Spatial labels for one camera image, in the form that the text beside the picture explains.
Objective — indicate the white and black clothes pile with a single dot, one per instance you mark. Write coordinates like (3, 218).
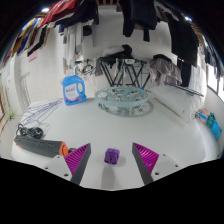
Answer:
(116, 51)

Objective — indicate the grey cloth on rack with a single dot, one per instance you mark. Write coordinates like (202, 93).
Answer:
(165, 71)

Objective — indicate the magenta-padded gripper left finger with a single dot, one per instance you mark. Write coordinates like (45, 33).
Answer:
(75, 160)

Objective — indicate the white clip hanger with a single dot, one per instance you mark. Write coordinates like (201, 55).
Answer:
(87, 69)

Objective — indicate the purple charger block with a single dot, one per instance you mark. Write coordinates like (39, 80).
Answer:
(111, 156)

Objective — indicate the teal bags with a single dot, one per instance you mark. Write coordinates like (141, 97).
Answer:
(215, 128)

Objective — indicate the grey power strip orange ends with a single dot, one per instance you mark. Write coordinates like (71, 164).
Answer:
(40, 146)

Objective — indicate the long white slab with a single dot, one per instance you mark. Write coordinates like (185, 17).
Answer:
(175, 100)

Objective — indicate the ceiling light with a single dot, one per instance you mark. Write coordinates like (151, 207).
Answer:
(45, 10)

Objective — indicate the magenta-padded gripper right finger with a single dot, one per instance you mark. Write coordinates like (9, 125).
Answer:
(148, 160)

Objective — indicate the colourful hanging clothes row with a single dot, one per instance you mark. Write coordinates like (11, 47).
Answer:
(63, 10)

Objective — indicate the dark hanging clothes row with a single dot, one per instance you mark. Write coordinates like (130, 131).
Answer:
(181, 36)

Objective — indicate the black folding drying rack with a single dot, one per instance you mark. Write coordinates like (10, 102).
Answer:
(116, 71)

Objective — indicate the blue detergent bottle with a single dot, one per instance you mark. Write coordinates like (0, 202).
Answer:
(74, 93)

